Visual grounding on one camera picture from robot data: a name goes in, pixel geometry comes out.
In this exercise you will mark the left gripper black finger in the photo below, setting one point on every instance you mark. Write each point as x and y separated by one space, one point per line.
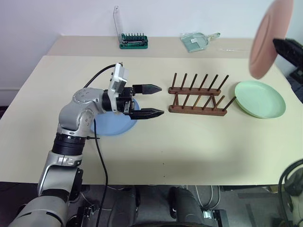
148 89
146 114

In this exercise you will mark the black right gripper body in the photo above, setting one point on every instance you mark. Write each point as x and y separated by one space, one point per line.
297 55

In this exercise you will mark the wooden dish rack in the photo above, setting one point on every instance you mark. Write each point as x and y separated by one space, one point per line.
196 109

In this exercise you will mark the green screwdriver bit case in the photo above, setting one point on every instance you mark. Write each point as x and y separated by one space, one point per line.
133 42

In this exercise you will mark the blue plate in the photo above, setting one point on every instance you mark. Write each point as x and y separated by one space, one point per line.
113 126

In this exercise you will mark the clear plastic strip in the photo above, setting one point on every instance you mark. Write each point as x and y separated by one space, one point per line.
234 50

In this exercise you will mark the pink plate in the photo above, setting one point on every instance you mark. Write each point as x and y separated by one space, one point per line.
267 30

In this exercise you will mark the green plate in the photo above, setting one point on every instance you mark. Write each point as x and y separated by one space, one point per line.
260 99

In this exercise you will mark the dark rounded shape under table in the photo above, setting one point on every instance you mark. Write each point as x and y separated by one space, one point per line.
123 208
184 208

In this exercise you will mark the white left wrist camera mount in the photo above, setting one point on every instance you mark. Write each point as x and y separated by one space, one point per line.
119 76

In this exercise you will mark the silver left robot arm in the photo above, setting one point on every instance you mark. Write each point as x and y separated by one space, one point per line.
71 113

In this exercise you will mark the dark grey bulky object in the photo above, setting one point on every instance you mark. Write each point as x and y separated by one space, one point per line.
297 85

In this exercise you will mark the clear green dustpan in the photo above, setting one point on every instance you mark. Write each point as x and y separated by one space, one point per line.
195 42

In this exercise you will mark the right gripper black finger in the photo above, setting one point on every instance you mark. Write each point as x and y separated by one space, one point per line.
282 47

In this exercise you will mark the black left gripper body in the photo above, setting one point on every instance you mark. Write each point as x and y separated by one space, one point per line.
124 100

